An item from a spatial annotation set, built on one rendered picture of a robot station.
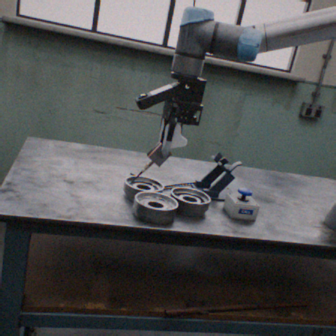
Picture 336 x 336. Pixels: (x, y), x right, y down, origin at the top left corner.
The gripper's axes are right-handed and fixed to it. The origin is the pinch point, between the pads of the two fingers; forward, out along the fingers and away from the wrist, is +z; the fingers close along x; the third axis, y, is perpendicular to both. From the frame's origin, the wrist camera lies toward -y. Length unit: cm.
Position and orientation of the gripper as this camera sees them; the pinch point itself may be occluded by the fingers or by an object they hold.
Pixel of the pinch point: (161, 151)
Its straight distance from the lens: 104.8
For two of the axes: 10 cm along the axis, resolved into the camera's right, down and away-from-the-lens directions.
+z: -2.0, 9.3, 3.0
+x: -2.3, -3.4, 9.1
